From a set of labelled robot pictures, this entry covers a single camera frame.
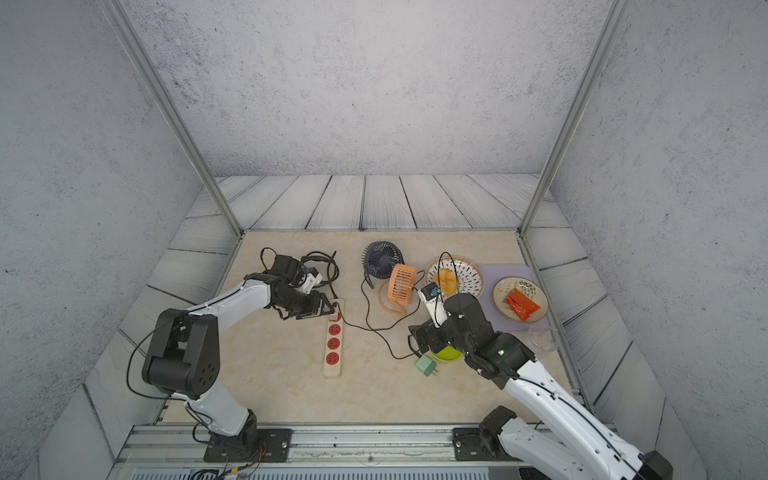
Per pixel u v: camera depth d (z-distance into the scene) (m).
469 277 1.05
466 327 0.54
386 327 0.94
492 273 1.07
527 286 1.02
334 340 0.89
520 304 0.96
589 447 0.41
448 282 1.02
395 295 0.91
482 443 0.65
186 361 0.47
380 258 1.01
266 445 0.72
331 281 1.04
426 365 0.85
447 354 0.85
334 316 0.89
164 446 0.75
